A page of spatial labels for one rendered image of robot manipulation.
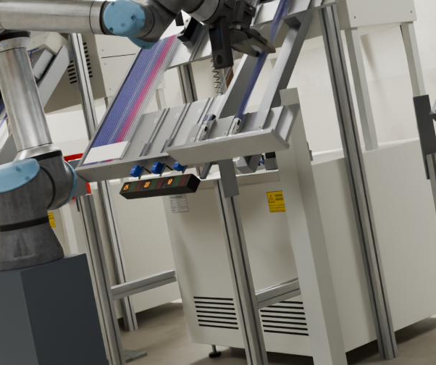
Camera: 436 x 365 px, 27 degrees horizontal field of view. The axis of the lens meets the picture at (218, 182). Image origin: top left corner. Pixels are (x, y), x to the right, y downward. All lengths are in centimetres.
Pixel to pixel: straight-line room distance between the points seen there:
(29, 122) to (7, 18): 27
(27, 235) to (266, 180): 91
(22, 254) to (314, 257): 70
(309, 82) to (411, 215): 333
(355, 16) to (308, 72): 334
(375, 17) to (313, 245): 94
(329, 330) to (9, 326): 77
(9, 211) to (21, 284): 17
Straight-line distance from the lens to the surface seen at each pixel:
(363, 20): 288
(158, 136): 267
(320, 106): 613
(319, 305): 226
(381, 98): 586
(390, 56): 581
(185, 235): 308
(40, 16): 202
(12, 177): 204
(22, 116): 218
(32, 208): 205
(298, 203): 223
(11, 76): 219
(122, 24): 191
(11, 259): 204
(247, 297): 241
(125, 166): 271
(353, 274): 274
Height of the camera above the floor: 76
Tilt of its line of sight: 3 degrees down
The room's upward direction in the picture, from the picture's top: 11 degrees counter-clockwise
